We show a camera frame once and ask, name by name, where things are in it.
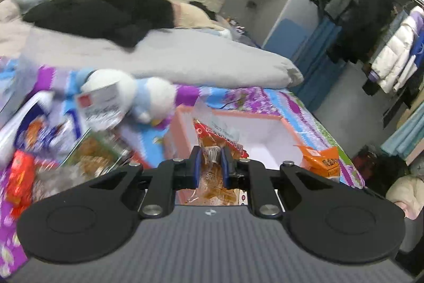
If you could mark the black hanging coat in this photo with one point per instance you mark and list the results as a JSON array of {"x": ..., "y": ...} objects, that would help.
[{"x": 361, "y": 27}]

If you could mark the teal cloth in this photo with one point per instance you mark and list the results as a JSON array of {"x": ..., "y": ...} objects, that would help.
[{"x": 407, "y": 137}]

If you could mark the small black garment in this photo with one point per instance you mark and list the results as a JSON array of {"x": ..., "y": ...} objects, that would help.
[{"x": 202, "y": 7}]

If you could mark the silver snack packet red label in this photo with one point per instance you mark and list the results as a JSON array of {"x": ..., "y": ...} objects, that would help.
[{"x": 99, "y": 107}]

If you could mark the green brown snack packet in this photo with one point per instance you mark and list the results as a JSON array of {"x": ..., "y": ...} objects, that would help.
[{"x": 96, "y": 150}]

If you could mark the pink cardboard box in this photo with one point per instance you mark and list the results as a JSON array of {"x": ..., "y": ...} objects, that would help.
[{"x": 261, "y": 143}]

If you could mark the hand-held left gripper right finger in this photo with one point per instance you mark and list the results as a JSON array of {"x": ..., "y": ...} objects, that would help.
[{"x": 226, "y": 168}]

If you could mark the blue purple snack packet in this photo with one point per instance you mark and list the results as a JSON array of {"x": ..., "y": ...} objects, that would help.
[{"x": 59, "y": 133}]

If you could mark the white and blue plush toy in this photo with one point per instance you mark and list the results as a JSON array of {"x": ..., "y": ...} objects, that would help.
[{"x": 155, "y": 94}]

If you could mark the white puffer jacket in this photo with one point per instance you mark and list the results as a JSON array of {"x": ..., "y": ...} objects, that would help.
[{"x": 394, "y": 54}]

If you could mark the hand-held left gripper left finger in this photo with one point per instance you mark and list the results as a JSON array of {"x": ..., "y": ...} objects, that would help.
[{"x": 195, "y": 167}]

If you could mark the clear red-label snack packet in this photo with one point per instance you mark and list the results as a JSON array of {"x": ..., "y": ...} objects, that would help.
[{"x": 215, "y": 140}]

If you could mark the orange snack packet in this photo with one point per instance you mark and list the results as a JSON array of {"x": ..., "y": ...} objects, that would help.
[{"x": 321, "y": 160}]

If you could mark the blue curtain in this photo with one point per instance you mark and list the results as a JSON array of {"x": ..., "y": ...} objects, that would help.
[{"x": 318, "y": 64}]

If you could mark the purple white snack bag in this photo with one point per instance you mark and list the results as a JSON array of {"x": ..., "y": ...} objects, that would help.
[{"x": 16, "y": 124}]

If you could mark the blue wall pad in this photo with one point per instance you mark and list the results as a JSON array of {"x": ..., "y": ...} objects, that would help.
[{"x": 285, "y": 37}]

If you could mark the cream garment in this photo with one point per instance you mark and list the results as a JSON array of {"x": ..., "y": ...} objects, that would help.
[{"x": 400, "y": 193}]

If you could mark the beige pink pillow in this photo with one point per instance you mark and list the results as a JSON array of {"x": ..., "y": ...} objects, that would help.
[{"x": 192, "y": 16}]

